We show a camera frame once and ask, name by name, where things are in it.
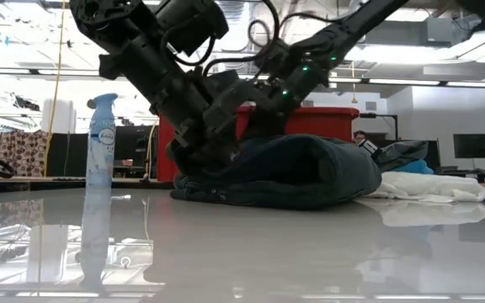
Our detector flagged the spray bottle with blue cap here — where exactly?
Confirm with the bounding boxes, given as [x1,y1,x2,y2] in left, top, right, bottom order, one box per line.
[85,92,120,190]

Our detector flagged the brown patterned fabric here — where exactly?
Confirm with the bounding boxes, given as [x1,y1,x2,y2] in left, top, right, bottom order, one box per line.
[0,129,50,178]

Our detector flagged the grey shorts with printed waistband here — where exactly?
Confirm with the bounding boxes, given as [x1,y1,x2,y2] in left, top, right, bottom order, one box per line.
[358,138,430,173]

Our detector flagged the black garment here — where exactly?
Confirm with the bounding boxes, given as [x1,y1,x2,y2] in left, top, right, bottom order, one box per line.
[169,134,383,210]

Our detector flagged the black partition panel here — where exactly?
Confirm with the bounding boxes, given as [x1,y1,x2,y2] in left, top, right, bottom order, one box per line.
[46,132,88,178]

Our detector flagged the red plastic laundry basket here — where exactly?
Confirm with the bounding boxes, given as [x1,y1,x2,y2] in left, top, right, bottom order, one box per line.
[157,105,360,183]

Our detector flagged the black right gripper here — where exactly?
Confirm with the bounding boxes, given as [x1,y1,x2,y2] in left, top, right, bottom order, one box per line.
[244,62,331,142]

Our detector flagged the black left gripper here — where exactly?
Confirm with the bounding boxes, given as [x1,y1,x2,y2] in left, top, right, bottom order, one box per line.
[149,71,243,169]

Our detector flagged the black wall screen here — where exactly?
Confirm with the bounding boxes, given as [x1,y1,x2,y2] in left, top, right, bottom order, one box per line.
[452,133,485,160]

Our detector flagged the black lamp stand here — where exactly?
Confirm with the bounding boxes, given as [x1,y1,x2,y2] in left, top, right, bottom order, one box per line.
[358,112,399,146]

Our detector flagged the white lace garment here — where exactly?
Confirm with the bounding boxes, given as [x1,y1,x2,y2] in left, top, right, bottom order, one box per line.
[366,171,485,204]

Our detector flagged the yellow cable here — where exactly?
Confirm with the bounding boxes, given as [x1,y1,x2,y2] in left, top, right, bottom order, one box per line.
[43,0,67,178]

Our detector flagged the ceiling light strip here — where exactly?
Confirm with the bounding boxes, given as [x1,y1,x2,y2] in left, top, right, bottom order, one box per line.
[328,76,485,89]
[0,66,117,79]

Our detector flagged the blue garment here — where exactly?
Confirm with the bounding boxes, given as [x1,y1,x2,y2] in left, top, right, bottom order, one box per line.
[393,158,435,175]

